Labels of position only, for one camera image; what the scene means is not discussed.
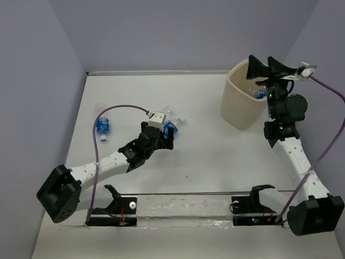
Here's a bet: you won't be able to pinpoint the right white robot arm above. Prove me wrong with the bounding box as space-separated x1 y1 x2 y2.
246 54 344 236

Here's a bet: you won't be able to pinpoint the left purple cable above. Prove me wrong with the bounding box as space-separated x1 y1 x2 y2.
86 104 151 223

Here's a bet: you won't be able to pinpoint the cream plastic bin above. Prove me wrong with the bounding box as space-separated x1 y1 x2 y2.
219 59 267 130

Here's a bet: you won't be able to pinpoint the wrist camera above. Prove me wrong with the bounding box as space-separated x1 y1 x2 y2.
148 112 166 132
283 62 317 81

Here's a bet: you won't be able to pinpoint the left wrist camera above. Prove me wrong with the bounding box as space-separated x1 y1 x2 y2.
148 112 166 132

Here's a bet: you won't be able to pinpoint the clear unlabelled bottle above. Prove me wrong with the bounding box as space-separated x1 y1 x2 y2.
161 106 174 120

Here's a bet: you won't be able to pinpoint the labelled bottle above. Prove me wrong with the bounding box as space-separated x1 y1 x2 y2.
249 86 267 99
95 103 110 143
163 118 185 138

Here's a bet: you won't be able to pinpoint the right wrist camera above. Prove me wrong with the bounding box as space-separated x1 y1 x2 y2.
283 62 317 81

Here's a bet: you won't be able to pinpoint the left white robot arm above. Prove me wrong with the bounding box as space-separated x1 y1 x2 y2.
36 122 174 223

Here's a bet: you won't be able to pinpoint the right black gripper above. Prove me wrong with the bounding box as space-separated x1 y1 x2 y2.
247 54 298 118

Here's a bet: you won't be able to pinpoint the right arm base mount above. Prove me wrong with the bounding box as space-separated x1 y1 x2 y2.
229 185 287 227

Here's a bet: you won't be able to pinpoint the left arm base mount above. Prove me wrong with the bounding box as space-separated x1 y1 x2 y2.
86 185 137 227

